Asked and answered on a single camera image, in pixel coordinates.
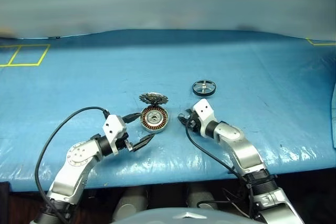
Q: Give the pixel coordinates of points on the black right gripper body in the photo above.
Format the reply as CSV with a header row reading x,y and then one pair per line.
x,y
193,123

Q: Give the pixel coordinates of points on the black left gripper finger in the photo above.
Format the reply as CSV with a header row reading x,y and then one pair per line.
x,y
134,117
143,142

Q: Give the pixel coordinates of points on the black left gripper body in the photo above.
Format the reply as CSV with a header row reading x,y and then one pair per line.
x,y
123,141

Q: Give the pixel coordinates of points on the motor housing with copper windings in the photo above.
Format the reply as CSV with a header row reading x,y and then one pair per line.
x,y
155,119

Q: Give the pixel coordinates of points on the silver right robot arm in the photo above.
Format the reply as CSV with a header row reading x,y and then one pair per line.
x,y
241,150

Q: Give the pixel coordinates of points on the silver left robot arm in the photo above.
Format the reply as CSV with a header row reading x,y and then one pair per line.
x,y
76,155

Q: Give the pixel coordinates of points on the grey rounded cylinder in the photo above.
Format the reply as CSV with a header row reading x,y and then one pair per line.
x,y
202,197
130,203

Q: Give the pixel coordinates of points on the blue plastic table cover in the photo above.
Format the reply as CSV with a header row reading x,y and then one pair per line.
x,y
236,64

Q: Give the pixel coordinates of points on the grey rounded robot torso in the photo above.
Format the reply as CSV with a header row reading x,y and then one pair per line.
x,y
157,217

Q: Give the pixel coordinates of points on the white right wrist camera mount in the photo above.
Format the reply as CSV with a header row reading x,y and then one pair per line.
x,y
204,108

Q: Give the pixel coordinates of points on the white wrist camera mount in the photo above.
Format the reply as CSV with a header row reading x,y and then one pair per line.
x,y
113,127
204,108

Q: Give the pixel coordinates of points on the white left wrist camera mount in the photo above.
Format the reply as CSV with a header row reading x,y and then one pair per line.
x,y
113,127

